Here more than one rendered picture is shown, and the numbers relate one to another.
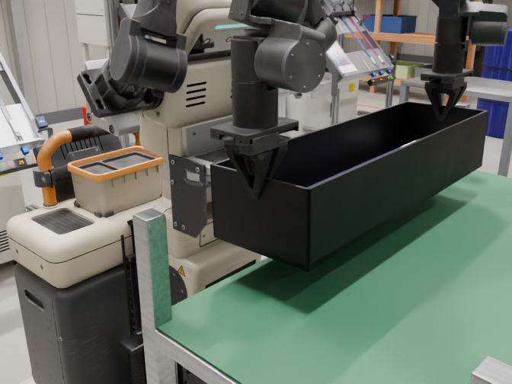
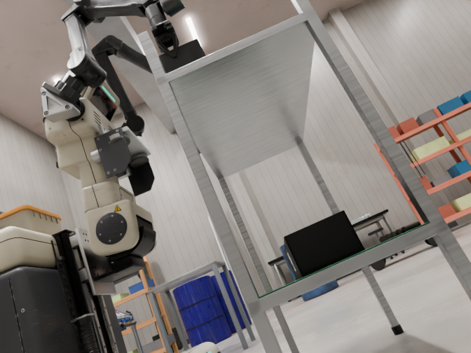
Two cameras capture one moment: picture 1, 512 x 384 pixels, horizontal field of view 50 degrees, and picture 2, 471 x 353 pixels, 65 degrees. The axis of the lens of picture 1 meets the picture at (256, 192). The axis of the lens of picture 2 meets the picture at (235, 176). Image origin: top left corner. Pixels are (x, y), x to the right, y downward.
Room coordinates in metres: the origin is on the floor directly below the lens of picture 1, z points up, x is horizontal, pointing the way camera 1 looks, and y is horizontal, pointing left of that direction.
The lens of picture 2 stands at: (-0.04, 0.64, 0.35)
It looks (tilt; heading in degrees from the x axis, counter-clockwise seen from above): 18 degrees up; 317
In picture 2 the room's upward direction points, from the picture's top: 24 degrees counter-clockwise
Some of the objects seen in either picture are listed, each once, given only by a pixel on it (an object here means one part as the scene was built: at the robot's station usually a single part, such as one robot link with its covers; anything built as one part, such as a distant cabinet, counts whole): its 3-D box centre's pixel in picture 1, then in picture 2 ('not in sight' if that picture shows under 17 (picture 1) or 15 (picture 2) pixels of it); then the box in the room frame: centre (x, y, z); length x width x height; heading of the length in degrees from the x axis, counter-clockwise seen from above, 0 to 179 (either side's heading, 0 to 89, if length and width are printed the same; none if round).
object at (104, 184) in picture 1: (120, 179); (29, 232); (1.38, 0.36, 0.87); 0.23 x 0.15 x 0.11; 138
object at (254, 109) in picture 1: (254, 109); (162, 29); (0.68, 0.00, 1.21); 0.10 x 0.07 x 0.07; 138
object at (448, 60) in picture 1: (448, 62); not in sight; (1.10, -0.38, 1.21); 0.10 x 0.07 x 0.07; 138
